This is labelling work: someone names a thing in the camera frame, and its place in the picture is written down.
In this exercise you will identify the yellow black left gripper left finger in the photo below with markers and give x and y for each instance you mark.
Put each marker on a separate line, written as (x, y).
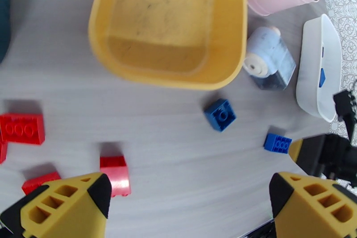
(78, 212)

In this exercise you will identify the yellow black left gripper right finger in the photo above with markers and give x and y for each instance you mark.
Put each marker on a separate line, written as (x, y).
(301, 217)

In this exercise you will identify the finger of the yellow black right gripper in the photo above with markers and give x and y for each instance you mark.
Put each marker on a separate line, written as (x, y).
(309, 153)

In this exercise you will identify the wide blue lego brick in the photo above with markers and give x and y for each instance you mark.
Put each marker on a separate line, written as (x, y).
(277, 143)

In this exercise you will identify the red lego brick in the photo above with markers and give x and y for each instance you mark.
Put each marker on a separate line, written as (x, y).
(22, 128)
(40, 181)
(2, 150)
(118, 174)

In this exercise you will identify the dark blue lego brick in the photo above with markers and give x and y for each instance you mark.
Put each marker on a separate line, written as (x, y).
(220, 114)

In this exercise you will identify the white plastic container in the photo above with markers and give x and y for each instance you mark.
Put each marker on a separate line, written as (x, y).
(309, 50)

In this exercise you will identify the white label roll dispenser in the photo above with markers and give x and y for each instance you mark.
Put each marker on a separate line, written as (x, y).
(267, 55)

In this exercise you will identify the yellow plastic container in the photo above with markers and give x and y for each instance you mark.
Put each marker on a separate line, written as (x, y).
(167, 22)

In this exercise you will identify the dark teal plastic container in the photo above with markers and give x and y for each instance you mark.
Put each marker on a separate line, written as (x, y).
(4, 8)

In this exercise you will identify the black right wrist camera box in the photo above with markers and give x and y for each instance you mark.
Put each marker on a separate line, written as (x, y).
(345, 106)

